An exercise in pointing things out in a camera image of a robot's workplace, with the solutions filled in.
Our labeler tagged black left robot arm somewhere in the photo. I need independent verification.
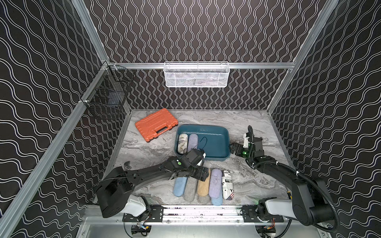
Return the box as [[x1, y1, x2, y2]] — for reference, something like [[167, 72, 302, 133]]
[[94, 149, 209, 218]]

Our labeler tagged aluminium corner post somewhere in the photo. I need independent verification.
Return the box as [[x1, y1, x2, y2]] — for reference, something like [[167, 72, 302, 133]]
[[267, 0, 339, 115], [72, 0, 109, 62]]

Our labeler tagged purple glasses case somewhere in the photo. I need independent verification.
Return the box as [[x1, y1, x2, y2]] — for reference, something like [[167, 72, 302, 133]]
[[208, 169, 222, 198]]

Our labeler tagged marble print glasses case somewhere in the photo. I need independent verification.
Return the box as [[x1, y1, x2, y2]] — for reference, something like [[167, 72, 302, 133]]
[[177, 133, 189, 154]]

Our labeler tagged white wire basket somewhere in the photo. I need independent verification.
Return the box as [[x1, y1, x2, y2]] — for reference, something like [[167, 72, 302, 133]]
[[163, 67, 230, 88]]

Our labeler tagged lavender glasses case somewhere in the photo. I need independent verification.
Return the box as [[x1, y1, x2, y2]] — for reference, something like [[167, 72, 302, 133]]
[[187, 133, 198, 152]]

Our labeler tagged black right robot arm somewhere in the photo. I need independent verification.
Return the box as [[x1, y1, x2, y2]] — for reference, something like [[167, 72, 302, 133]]
[[229, 137, 340, 233]]

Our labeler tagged aluminium back crossbar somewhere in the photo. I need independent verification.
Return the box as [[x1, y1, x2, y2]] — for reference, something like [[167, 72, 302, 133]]
[[110, 62, 296, 70]]

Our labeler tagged teal plastic storage box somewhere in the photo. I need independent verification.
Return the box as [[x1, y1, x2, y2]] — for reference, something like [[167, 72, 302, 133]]
[[174, 124, 230, 161]]

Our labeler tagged black wire basket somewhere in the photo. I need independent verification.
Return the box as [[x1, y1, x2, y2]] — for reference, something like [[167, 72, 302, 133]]
[[84, 64, 136, 120]]

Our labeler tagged light blue glasses case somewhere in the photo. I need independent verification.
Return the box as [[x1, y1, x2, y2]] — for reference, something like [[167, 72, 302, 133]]
[[173, 177, 188, 197]]

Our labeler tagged tan fabric glasses case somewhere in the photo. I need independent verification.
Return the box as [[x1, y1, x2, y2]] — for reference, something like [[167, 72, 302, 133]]
[[197, 169, 211, 197]]

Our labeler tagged aluminium corner post right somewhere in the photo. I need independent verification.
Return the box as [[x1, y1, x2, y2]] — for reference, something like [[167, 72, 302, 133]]
[[267, 0, 339, 115]]

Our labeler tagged newspaper print glasses case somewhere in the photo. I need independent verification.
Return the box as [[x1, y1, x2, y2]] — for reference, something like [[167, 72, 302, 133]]
[[222, 170, 234, 200]]

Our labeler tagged aluminium left side rail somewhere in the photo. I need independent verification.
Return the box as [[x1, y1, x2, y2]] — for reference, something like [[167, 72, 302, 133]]
[[0, 63, 109, 238]]

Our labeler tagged aluminium corner post left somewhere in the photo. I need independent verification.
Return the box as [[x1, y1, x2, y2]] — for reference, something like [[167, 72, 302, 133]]
[[72, 0, 109, 62]]

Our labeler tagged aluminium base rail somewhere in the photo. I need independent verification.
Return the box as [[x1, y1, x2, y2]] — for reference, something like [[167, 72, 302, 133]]
[[83, 204, 322, 227]]

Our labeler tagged orange plastic tool case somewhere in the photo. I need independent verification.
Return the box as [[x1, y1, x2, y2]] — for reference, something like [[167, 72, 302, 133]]
[[135, 109, 179, 142]]

